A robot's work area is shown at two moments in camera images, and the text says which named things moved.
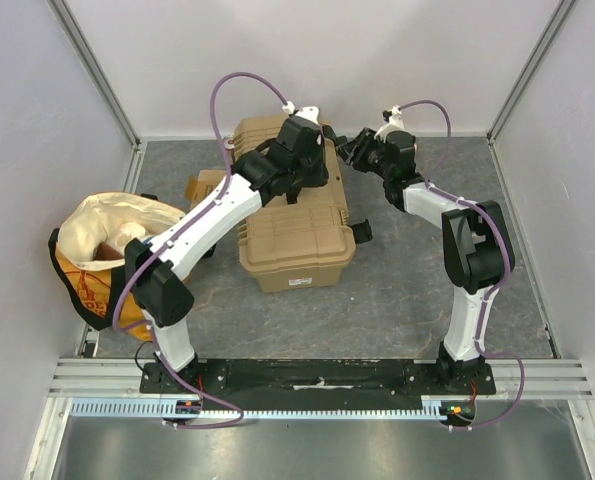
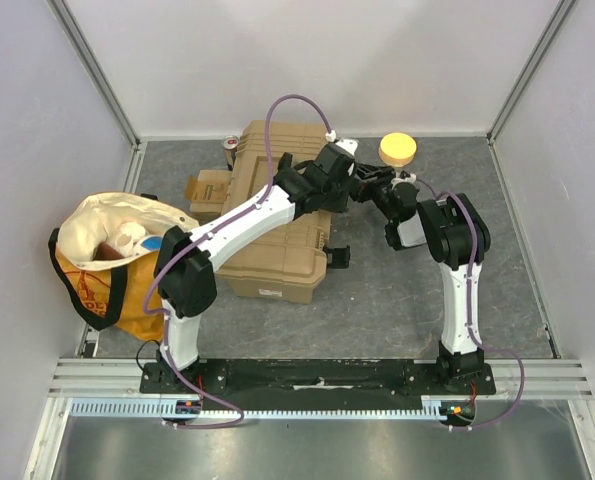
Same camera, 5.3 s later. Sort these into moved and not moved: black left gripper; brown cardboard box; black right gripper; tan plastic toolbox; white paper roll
Moved: black right gripper; black left gripper; tan plastic toolbox
Not moved: white paper roll; brown cardboard box
